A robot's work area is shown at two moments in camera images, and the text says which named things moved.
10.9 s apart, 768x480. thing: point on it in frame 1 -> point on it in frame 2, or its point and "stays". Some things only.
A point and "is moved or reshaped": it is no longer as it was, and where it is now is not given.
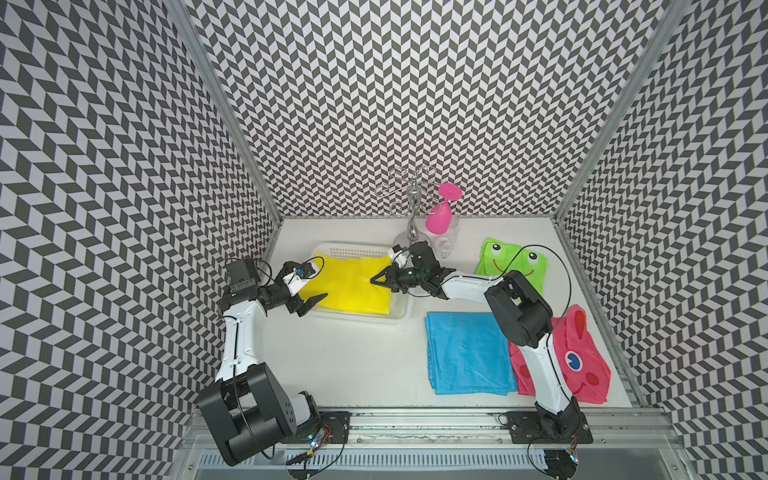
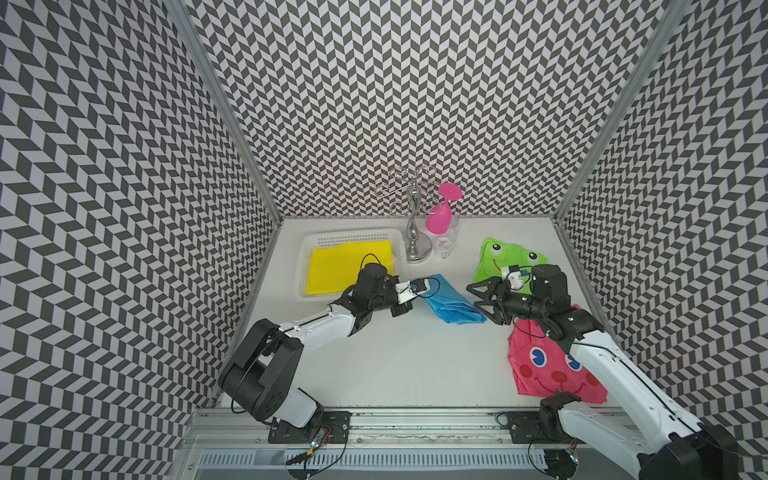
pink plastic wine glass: [439, 218] stays
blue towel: [468, 353] is moved or reshaped
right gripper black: [392, 279] -> [503, 288]
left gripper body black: [278, 294] -> [388, 299]
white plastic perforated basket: [400, 302] is moved or reshaped
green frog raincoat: [498, 257] stays
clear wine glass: [445, 242] stays
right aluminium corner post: [608, 135] stays
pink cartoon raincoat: [585, 371] stays
